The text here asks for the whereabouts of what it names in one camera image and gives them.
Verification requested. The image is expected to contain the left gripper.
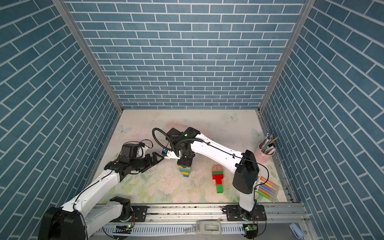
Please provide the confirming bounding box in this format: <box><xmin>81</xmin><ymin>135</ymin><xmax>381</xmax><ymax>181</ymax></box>
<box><xmin>129</xmin><ymin>151</ymin><xmax>165</xmax><ymax>172</ymax></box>

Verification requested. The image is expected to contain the orange round lego piece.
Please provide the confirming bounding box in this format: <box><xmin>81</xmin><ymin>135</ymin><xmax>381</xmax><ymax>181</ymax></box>
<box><xmin>212</xmin><ymin>165</ymin><xmax>223</xmax><ymax>172</ymax></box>

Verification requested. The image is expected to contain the long green lego brick front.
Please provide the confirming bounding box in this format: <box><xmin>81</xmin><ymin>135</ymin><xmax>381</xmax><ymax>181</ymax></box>
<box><xmin>212</xmin><ymin>171</ymin><xmax>224</xmax><ymax>175</ymax></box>

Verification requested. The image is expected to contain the long red lego brick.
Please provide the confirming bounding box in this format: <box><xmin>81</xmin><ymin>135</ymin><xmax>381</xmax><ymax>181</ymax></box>
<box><xmin>213</xmin><ymin>174</ymin><xmax>224</xmax><ymax>180</ymax></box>

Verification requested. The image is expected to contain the small green lego brick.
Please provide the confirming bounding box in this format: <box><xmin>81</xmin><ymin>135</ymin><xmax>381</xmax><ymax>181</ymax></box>
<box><xmin>216</xmin><ymin>185</ymin><xmax>224</xmax><ymax>194</ymax></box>

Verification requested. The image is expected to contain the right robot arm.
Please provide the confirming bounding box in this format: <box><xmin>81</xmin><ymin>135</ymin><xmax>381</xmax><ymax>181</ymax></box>
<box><xmin>152</xmin><ymin>127</ymin><xmax>260</xmax><ymax>219</ymax></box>

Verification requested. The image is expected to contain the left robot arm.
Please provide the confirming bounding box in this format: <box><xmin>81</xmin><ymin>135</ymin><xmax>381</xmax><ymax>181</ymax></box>
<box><xmin>38</xmin><ymin>144</ymin><xmax>164</xmax><ymax>240</ymax></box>

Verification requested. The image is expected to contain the pink pen cup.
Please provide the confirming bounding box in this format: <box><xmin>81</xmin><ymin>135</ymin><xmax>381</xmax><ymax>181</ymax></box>
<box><xmin>254</xmin><ymin>133</ymin><xmax>278</xmax><ymax>164</ymax></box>

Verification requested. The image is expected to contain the pack of coloured markers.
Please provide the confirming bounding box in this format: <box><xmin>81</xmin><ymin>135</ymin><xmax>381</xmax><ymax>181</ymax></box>
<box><xmin>257</xmin><ymin>177</ymin><xmax>280</xmax><ymax>202</ymax></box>

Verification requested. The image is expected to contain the light blue stapler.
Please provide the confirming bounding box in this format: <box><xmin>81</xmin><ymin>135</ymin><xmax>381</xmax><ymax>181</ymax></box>
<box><xmin>289</xmin><ymin>223</ymin><xmax>305</xmax><ymax>240</ymax></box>

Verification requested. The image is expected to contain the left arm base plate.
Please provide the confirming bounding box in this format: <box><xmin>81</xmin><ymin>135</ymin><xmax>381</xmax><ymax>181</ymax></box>
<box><xmin>111</xmin><ymin>206</ymin><xmax>149</xmax><ymax>223</ymax></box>

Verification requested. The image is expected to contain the white slotted cable duct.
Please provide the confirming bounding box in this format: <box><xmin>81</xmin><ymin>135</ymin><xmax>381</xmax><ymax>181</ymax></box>
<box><xmin>93</xmin><ymin>224</ymin><xmax>245</xmax><ymax>237</ymax></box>

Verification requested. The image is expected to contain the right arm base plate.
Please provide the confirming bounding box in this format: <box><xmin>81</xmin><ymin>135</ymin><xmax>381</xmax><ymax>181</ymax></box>
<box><xmin>222</xmin><ymin>204</ymin><xmax>267</xmax><ymax>222</ymax></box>

